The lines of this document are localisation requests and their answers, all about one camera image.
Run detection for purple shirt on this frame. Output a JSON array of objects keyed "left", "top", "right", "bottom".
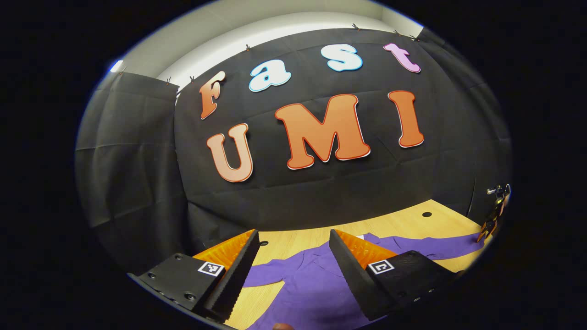
[{"left": 243, "top": 233, "right": 487, "bottom": 330}]

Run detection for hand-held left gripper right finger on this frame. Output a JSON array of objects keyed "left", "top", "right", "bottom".
[{"left": 329, "top": 229, "right": 459, "bottom": 321}]

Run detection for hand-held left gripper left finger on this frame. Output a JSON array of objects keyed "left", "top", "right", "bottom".
[{"left": 138, "top": 229, "right": 260, "bottom": 323}]

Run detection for black backdrop cloth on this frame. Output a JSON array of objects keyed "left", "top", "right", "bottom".
[{"left": 75, "top": 27, "right": 513, "bottom": 275}]

